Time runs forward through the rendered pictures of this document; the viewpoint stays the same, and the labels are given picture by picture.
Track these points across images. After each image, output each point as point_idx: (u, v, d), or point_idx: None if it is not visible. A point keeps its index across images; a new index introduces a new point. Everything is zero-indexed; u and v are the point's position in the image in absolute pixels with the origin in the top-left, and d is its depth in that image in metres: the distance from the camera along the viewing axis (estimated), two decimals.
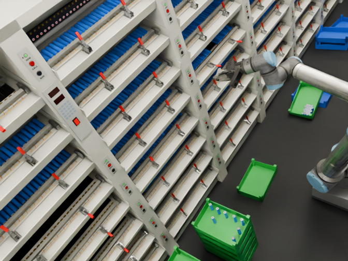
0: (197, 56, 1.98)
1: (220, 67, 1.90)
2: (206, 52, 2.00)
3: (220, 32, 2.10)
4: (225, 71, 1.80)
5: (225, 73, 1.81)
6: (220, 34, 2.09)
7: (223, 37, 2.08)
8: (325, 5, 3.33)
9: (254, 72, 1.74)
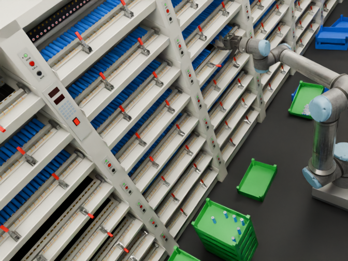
0: (197, 56, 1.98)
1: (220, 67, 1.90)
2: (206, 52, 2.00)
3: (220, 32, 2.10)
4: (223, 49, 1.94)
5: (223, 48, 1.95)
6: (220, 34, 2.09)
7: (223, 37, 2.08)
8: (325, 5, 3.33)
9: None
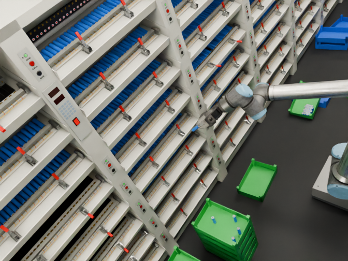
0: (197, 56, 1.98)
1: (220, 67, 1.90)
2: (206, 52, 2.00)
3: (220, 32, 2.10)
4: (204, 111, 1.77)
5: (204, 114, 1.77)
6: (220, 34, 2.09)
7: (223, 37, 2.08)
8: (325, 5, 3.33)
9: (229, 106, 1.66)
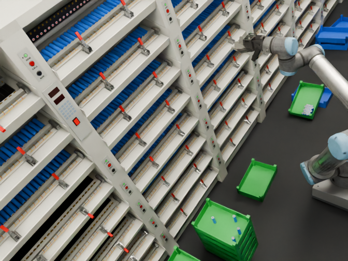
0: None
1: (206, 55, 1.90)
2: (204, 51, 2.00)
3: (218, 31, 2.10)
4: (244, 51, 1.76)
5: (245, 51, 1.78)
6: (218, 33, 2.09)
7: (221, 35, 2.08)
8: (325, 5, 3.33)
9: None
